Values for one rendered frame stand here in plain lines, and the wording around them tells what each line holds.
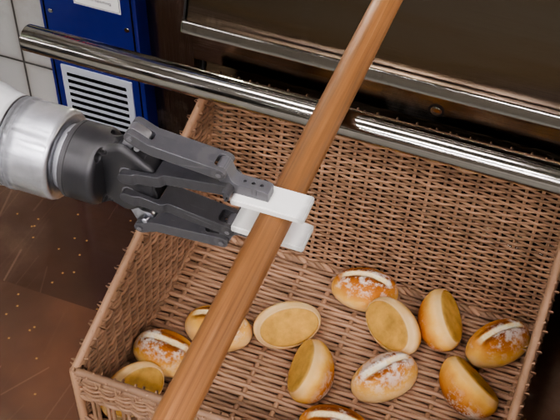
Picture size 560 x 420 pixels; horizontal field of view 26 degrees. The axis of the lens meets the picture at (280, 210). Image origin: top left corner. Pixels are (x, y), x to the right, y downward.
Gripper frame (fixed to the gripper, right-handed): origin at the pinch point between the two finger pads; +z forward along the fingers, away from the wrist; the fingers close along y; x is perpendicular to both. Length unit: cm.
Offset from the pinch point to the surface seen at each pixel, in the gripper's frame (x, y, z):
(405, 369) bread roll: -27, 56, 9
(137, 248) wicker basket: -24, 43, -29
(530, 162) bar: -17.0, 2.0, 20.0
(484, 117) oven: -53, 31, 10
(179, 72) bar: -17.1, 2.3, -17.0
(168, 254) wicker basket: -33, 54, -29
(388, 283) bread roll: -41, 56, 2
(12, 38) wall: -54, 41, -65
